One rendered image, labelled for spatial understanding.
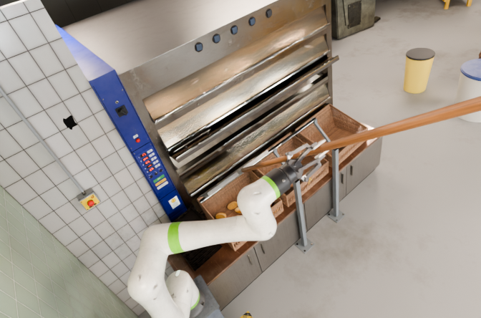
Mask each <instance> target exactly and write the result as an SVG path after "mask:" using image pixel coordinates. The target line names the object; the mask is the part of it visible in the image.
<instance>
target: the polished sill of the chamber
mask: <svg viewBox="0 0 481 318"><path fill-rule="evenodd" d="M327 79H328V76H326V75H322V76H320V77H319V78H317V79H315V80H314V81H313V82H311V83H310V84H308V85H306V86H305V87H303V88H302V89H300V90H299V91H298V92H296V93H294V94H293V95H291V96H290V97H288V98H286V99H285V100H284V101H282V102H280V103H279V104H277V105H276V106H274V107H272V108H271V109H270V110H268V111H267V112H265V113H263V114H262V115H261V116H259V117H257V118H256V119H254V120H253V121H251V122H250V123H248V124H247V125H245V126H243V127H242V128H241V129H239V130H237V131H236V132H234V133H233V134H232V135H229V136H228V137H227V138H225V139H224V140H222V141H220V142H219V143H218V144H216V145H214V146H213V147H211V148H210V149H208V150H206V151H205V152H204V153H202V154H201V155H199V156H198V157H196V158H194V159H193V160H191V161H190V162H189V163H187V164H185V165H184V166H182V167H181V168H179V169H177V172H178V175H179V176H180V178H181V177H182V176H184V175H185V174H186V173H188V172H190V171H191V170H192V169H194V168H196V167H197V166H199V165H200V164H201V163H203V162H205V161H206V160H207V159H209V158H211V157H212V156H214V155H215V154H216V153H218V152H220V151H221V150H222V149H224V148H226V147H227V146H229V145H230V144H231V143H233V142H235V141H236V140H237V139H239V138H241V137H242V136H244V135H245V134H246V133H248V132H250V131H251V130H252V129H254V128H255V127H257V126H259V125H260V124H261V123H263V122H265V121H266V120H267V119H269V118H270V117H272V116H274V115H275V114H276V113H278V112H280V111H281V110H282V109H284V108H285V107H287V106H289V105H290V104H291V103H293V102H295V101H296V100H297V99H299V98H300V97H302V96H304V95H305V94H306V93H308V92H310V91H311V90H312V89H314V88H315V87H317V86H319V85H320V84H321V83H323V82H325V81H326V80H327Z"/></svg>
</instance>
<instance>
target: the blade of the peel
mask: <svg viewBox="0 0 481 318"><path fill-rule="evenodd" d="M267 154H269V152H268V150H266V151H265V152H263V153H261V154H260V155H258V156H256V157H255V158H253V159H251V160H249V161H248V162H247V163H245V164H244V165H242V166H241V167H239V168H243V167H244V168H246V167H248V166H251V165H253V164H255V163H256V162H258V161H259V160H260V159H261V158H263V157H264V156H266V155H267ZM237 170H238V169H237ZM237 176H238V173H237V171H236V170H235V171H234V172H233V173H231V174H230V175H229V176H227V177H226V178H224V179H223V180H222V181H220V182H219V183H217V184H216V185H214V186H213V187H212V188H210V189H209V190H208V191H206V192H204V194H202V195H201V196H199V197H207V196H211V195H212V194H213V193H214V192H216V191H217V190H219V189H220V188H222V187H223V186H224V185H225V184H227V183H229V182H230V181H231V180H233V179H234V178H235V177H237Z"/></svg>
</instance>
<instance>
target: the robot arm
mask: <svg viewBox="0 0 481 318"><path fill-rule="evenodd" d="M325 141H326V139H324V140H321V141H320V142H318V143H313V144H311V145H309V144H308V143H306V144H304V145H302V146H300V147H298V148H296V149H295V150H293V151H291V152H287V153H285V155H286V156H287V161H286V162H285V163H284V164H283V165H282V166H281V167H279V168H274V169H273V170H271V171H270V172H268V173H267V174H265V175H264V176H263V177H262V178H260V179H259V180H257V181H256V182H254V183H252V184H250V185H247V186H245V187H244V188H242V189H241V190H240V192H239V194H238V197H237V204H238V207H239V209H240V211H241V213H242V215H241V216H233V217H229V218H219V219H214V220H207V221H182V222H172V223H161V224H155V225H152V226H150V227H149V228H147V229H146V230H145V232H144V233H143V235H142V238H141V242H140V248H139V252H138V255H137V258H136V261H135V264H134V266H133V268H132V271H131V273H130V276H129V278H128V281H127V290H128V292H129V295H130V296H131V297H132V298H133V299H134V300H135V301H136V302H138V303H139V304H141V305H142V306H143V307H144V308H145V309H146V310H147V312H148V313H149V314H150V316H151V317H152V318H195V317H197V316H198V315H199V314H200V313H201V312H202V311H203V309H204V307H205V295H204V293H203V292H202V291H201V290H200V289H198V288H197V286H196V285H195V282H194V281H193V280H192V278H191V277H190V275H189V274H188V273H187V272H186V271H183V270H179V271H174V272H173V273H171V275H169V277H168V278H167V280H166V282H165V280H164V276H165V266H166V262H167V257H168V255H170V254H177V253H181V252H184V251H190V250H193V249H199V248H202V247H205V246H212V245H216V244H224V243H229V242H236V241H266V240H269V239H270V238H271V237H273V235H274V234H275V232H276V229H277V223H276V220H275V218H274V216H273V213H272V210H271V204H272V202H274V201H275V200H276V199H277V198H278V197H280V196H281V195H283V194H284V193H285V192H286V191H287V190H288V189H290V187H291V184H292V183H294V182H295V181H296V180H298V179H301V180H302V182H308V180H309V178H310V177H311V176H312V175H313V174H314V173H315V172H316V171H317V170H318V169H319V168H320V167H321V163H320V160H321V159H323V158H324V157H325V155H324V154H325V153H327V152H328V151H325V152H322V153H319V154H318V155H317V156H315V157H314V158H315V159H314V160H312V161H311V162H309V163H307V164H305V165H302V164H301V161H302V159H303V158H304V157H305V156H306V155H307V154H308V153H309V152H310V151H312V150H315V149H316V148H317V147H318V146H320V145H321V144H322V143H324V142H325ZM304 148H306V149H305V150H304V151H303V152H302V154H300V155H299V156H298V157H297V158H296V159H291V157H292V156H293V154H296V153H297V152H299V151H301V150H303V149H304ZM314 164H315V166H314V167H313V168H312V169H310V171H309V172H308V173H307V174H305V175H303V170H305V169H307V168H308V167H310V166H312V165H314ZM302 175H303V176H302Z"/></svg>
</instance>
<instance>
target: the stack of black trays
mask: <svg viewBox="0 0 481 318"><path fill-rule="evenodd" d="M182 221H207V219H206V218H205V217H204V216H202V215H201V214H200V213H199V212H198V211H197V210H196V209H195V208H194V207H192V206H191V207H190V208H189V209H188V210H187V211H185V212H184V213H183V214H181V215H180V216H179V217H178V218H176V219H175V220H174V221H173V222H182ZM221 248H222V246H221V245H220V244H216V245H212V246H205V247H202V248H199V249H193V250H190V251H184V252H181V253H180V254H181V255H182V256H183V258H184V259H185V260H186V261H187V262H188V263H189V265H190V266H191V267H192V269H193V270H194V271H196V270H198V269H199V268H200V267H201V266H202V265H203V264H204V263H205V262H206V261H207V260H208V259H209V258H210V257H211V256H213V255H214V254H215V253H216V252H217V251H218V250H219V249H221Z"/></svg>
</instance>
